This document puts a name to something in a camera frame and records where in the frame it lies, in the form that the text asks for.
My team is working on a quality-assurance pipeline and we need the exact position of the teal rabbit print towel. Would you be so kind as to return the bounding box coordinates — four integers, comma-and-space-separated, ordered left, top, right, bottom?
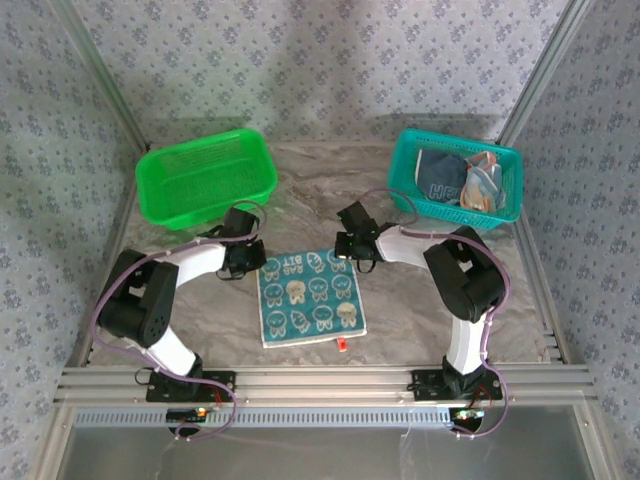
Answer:
256, 248, 368, 354

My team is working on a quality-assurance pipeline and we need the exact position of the dark blue lettered towel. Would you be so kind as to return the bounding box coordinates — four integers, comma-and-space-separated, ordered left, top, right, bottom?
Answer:
415, 148, 474, 207

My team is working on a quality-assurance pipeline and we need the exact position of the light blue orange towel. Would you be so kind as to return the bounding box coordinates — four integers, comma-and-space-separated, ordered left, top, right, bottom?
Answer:
459, 151, 507, 214

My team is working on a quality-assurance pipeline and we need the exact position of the teal plastic basket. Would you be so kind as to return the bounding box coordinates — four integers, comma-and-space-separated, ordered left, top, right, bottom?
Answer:
387, 128, 524, 231

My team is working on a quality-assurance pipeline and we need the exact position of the green plastic basket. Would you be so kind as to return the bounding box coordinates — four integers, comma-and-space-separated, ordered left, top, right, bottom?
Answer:
134, 128, 279, 232

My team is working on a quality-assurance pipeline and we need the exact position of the grey metal lower shelf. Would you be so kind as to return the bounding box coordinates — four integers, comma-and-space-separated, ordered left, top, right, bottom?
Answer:
49, 424, 601, 480

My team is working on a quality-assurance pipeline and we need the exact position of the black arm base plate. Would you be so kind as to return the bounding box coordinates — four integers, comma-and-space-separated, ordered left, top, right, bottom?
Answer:
145, 368, 237, 403
410, 368, 503, 401

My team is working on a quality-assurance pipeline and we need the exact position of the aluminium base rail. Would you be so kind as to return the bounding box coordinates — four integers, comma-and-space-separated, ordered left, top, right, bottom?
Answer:
52, 364, 599, 407

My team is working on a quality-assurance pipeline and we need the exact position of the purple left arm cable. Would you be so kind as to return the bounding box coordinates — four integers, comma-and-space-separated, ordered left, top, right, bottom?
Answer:
89, 199, 269, 444

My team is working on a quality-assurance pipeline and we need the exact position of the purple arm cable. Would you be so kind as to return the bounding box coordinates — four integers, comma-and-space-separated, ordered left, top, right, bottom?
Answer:
357, 187, 512, 442
89, 199, 269, 444

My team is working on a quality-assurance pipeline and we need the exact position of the grey slotted cable duct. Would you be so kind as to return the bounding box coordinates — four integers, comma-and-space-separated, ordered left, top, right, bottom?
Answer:
72, 405, 454, 429

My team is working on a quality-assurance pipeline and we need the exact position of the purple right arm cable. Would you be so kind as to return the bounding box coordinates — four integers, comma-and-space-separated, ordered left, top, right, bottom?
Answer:
357, 187, 512, 442

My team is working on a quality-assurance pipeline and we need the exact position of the aluminium frame post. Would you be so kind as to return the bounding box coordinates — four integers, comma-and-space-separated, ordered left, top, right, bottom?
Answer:
52, 0, 151, 151
499, 0, 596, 147

